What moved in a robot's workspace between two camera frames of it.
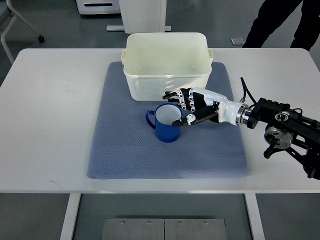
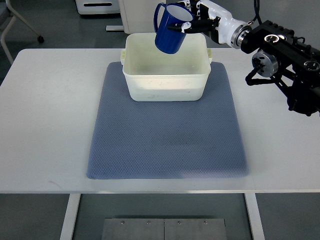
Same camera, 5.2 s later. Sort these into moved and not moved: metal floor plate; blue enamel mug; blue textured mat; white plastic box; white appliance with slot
Moved: blue enamel mug
Not moved: metal floor plate; blue textured mat; white plastic box; white appliance with slot
